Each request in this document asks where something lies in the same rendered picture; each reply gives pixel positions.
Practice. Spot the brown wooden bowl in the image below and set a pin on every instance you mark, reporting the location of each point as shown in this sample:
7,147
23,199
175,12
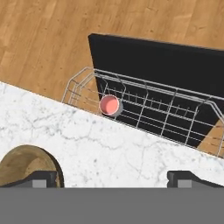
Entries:
20,163

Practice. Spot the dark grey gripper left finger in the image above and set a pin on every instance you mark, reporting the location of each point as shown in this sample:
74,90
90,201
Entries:
43,178

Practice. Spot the black dishwasher door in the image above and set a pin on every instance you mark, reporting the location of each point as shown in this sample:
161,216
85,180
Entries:
163,67

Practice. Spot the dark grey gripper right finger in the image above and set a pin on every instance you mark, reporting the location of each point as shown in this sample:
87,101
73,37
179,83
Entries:
180,176

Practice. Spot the pink and grey cup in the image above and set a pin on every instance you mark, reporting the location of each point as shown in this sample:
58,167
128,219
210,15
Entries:
109,105

